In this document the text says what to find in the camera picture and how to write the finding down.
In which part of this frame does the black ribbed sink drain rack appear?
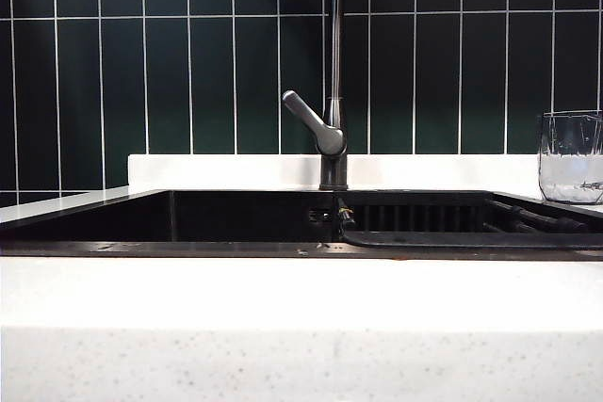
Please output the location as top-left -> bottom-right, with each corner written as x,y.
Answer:
339,191 -> 603,249

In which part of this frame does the black plug with yellow band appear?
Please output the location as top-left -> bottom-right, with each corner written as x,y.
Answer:
335,196 -> 355,225

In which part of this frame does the chrome gooseneck kitchen faucet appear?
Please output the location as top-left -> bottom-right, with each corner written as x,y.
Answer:
318,0 -> 350,192

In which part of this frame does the grey metal faucet lever handle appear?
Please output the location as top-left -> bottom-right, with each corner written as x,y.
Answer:
281,89 -> 347,157

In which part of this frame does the clear glass mug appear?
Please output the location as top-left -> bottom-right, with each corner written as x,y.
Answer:
538,110 -> 603,206

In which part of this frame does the black undermount kitchen sink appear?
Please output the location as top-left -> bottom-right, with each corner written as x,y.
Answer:
0,188 -> 603,262

